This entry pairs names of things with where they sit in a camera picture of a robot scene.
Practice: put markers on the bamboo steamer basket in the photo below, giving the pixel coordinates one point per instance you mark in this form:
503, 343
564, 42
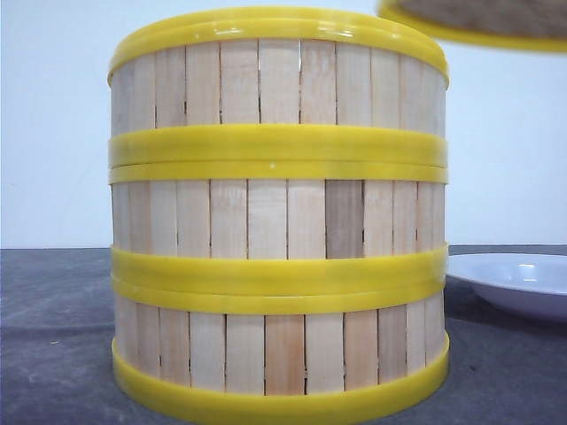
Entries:
334, 368
277, 93
276, 245

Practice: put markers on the woven bamboo steamer lid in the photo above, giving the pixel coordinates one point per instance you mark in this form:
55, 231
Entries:
516, 25

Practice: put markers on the white plate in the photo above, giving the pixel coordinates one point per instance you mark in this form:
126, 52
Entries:
532, 285

